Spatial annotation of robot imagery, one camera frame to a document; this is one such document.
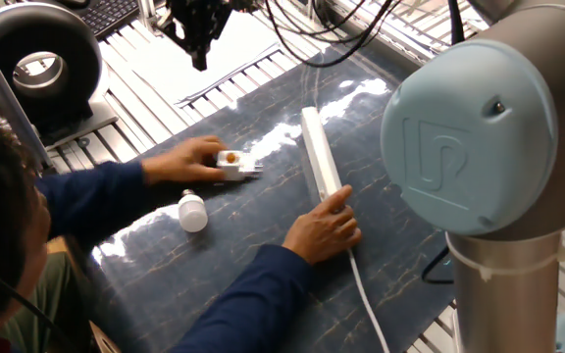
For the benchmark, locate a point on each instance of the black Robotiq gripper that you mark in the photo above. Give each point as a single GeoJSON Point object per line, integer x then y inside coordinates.
{"type": "Point", "coordinates": [199, 17]}

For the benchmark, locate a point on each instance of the white bulb holder adapter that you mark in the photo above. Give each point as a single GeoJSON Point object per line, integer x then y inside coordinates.
{"type": "Point", "coordinates": [231, 166]}

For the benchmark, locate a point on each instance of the white power strip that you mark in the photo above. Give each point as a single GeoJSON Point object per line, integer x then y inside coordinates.
{"type": "Point", "coordinates": [319, 152]}

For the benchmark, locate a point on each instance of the white LED bulb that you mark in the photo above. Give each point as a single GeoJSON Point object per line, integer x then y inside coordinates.
{"type": "Point", "coordinates": [193, 216]}

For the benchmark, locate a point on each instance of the right forearm blue sleeve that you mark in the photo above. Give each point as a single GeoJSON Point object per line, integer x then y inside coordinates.
{"type": "Point", "coordinates": [248, 309]}

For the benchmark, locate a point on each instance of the left forearm blue sleeve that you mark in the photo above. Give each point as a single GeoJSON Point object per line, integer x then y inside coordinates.
{"type": "Point", "coordinates": [96, 196]}

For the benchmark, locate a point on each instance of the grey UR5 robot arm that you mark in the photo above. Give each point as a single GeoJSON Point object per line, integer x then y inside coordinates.
{"type": "Point", "coordinates": [469, 137]}

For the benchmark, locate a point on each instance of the person's left hand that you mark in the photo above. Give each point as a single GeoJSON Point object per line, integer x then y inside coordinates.
{"type": "Point", "coordinates": [184, 162]}

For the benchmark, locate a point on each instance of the person's right hand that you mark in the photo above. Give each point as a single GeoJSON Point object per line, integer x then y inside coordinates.
{"type": "Point", "coordinates": [322, 235]}

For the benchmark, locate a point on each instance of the white paper stack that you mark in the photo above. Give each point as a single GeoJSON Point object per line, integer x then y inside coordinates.
{"type": "Point", "coordinates": [243, 44]}

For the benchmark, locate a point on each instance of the black keyboard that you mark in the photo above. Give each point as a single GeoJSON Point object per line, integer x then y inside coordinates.
{"type": "Point", "coordinates": [108, 15]}

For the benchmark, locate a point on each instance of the dark blue marble mat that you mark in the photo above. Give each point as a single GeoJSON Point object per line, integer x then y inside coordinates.
{"type": "Point", "coordinates": [263, 220]}

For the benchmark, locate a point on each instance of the aluminium post with bracket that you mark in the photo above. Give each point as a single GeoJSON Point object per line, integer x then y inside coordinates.
{"type": "Point", "coordinates": [146, 15]}

